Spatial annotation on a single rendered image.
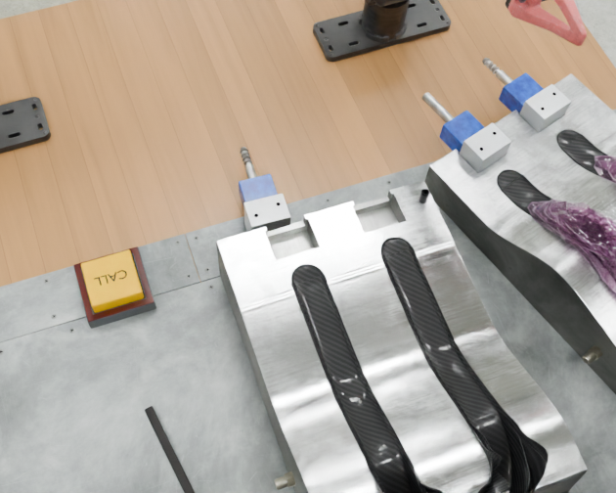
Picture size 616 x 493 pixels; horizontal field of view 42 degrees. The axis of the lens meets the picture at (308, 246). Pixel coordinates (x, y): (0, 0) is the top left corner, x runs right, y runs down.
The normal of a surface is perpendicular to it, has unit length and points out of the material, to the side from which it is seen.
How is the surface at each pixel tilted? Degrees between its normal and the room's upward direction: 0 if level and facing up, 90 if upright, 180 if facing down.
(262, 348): 3
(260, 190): 0
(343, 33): 0
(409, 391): 25
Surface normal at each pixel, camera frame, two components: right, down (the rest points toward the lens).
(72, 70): 0.04, -0.46
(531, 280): -0.80, 0.52
